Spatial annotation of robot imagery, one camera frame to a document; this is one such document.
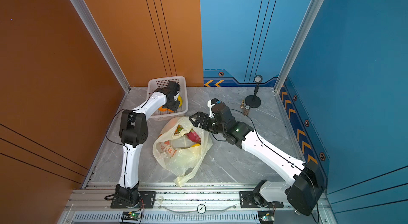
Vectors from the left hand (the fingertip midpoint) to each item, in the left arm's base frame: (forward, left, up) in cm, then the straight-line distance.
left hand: (173, 103), depth 104 cm
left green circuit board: (-60, +9, -6) cm, 61 cm away
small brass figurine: (+1, -46, -3) cm, 46 cm away
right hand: (-26, -18, +19) cm, 37 cm away
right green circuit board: (-60, -50, -7) cm, 78 cm away
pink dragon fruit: (-25, -16, +3) cm, 30 cm away
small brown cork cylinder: (-5, -48, 0) cm, 48 cm away
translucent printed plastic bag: (-33, -9, +3) cm, 34 cm away
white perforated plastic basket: (+17, +14, +3) cm, 22 cm away
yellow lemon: (-29, -17, -1) cm, 33 cm away
